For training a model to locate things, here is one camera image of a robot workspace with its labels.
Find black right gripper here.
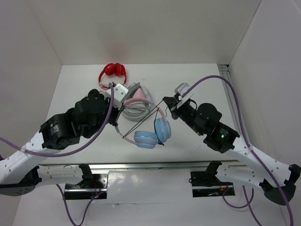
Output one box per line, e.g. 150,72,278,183
163,95,204,135

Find blue and pink headphones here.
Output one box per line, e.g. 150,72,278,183
115,95,172,149

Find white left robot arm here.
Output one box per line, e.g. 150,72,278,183
0,87,128,197

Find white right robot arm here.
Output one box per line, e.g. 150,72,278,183
163,96,301,205

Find white headphones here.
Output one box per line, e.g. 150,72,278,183
121,83,152,122

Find red headphones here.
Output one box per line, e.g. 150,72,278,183
98,63,127,90

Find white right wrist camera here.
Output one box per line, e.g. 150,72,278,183
174,83,194,109

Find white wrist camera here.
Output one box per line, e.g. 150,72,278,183
174,83,194,109
104,83,129,105

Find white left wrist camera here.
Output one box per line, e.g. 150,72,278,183
104,83,129,105

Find aluminium rail at right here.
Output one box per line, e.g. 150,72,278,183
217,65,245,134

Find aluminium rail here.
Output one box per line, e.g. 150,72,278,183
217,65,245,134
89,161,210,170

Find aluminium rail at front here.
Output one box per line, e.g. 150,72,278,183
89,161,210,170

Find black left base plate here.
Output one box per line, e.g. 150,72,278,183
63,164,109,200

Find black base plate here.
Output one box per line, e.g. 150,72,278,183
63,164,109,200
188,161,235,198

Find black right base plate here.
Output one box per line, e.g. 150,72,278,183
188,161,235,198

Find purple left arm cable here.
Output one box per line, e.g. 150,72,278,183
0,82,116,226

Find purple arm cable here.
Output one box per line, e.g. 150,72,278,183
181,75,294,226
0,82,116,226

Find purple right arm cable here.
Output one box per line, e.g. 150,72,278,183
181,75,294,226

